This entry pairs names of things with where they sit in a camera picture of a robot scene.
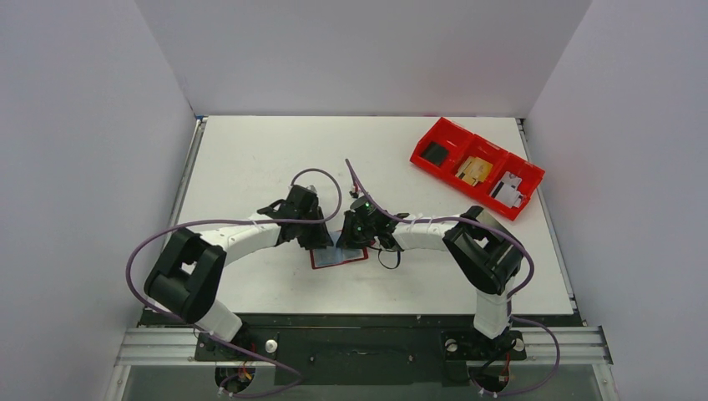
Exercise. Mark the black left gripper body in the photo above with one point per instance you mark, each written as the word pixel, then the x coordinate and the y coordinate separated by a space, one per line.
pixel 319 233

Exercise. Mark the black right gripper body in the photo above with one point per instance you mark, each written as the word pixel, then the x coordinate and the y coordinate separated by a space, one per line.
pixel 351 233

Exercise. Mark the red leather card holder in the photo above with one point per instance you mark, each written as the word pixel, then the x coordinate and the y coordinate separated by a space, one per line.
pixel 335 256

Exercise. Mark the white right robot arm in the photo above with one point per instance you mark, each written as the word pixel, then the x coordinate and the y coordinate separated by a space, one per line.
pixel 487 254

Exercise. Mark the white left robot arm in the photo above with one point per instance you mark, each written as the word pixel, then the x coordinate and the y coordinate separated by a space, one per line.
pixel 186 277

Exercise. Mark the black cards in bin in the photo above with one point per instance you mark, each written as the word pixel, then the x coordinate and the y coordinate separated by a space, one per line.
pixel 435 154

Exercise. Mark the gold cards in bin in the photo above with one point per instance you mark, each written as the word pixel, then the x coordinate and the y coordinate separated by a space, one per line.
pixel 474 170

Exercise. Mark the silver cards in bin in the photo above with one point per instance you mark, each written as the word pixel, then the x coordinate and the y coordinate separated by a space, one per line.
pixel 506 190

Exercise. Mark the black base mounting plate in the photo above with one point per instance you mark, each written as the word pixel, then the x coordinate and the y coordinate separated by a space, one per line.
pixel 370 349

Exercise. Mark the red three-compartment bin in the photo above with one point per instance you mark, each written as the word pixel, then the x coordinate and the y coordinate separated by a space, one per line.
pixel 489 174

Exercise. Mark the aluminium front rail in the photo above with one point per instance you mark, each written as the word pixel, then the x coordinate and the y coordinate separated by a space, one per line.
pixel 172 346

